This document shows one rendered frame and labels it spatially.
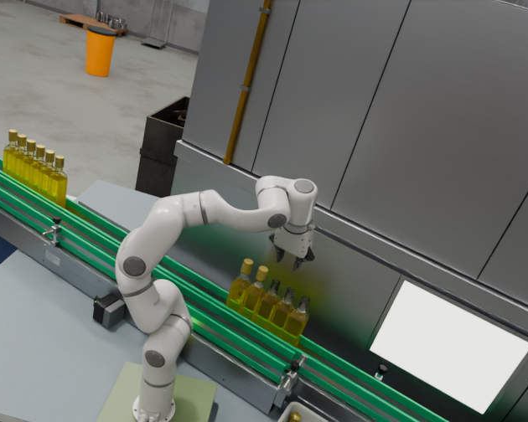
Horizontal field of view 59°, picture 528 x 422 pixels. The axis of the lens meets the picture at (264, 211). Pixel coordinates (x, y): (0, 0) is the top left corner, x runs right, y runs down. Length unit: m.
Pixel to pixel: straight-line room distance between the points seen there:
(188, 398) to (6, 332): 0.68
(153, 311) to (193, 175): 0.73
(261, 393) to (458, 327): 0.67
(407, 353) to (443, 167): 0.65
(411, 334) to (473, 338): 0.19
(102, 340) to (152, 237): 0.80
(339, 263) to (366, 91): 0.57
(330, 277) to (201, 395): 0.58
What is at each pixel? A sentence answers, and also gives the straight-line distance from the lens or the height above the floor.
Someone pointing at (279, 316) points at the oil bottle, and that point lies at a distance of 1.63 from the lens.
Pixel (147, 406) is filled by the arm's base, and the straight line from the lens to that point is 1.48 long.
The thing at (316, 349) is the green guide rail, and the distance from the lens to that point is 1.71.
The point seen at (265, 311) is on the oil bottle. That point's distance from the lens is 1.65.
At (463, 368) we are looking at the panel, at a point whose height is 1.11.
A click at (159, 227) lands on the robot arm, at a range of 1.08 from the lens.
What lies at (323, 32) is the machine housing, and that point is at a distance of 1.53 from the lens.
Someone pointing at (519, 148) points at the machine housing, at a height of 1.81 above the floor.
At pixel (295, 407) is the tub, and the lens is 1.68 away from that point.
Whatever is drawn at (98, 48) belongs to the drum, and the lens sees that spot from 7.61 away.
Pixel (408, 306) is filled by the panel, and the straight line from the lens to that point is 1.62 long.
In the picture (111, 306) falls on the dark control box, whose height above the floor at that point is 0.84.
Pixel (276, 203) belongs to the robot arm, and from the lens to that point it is 1.09.
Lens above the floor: 2.04
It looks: 26 degrees down
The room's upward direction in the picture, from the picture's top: 17 degrees clockwise
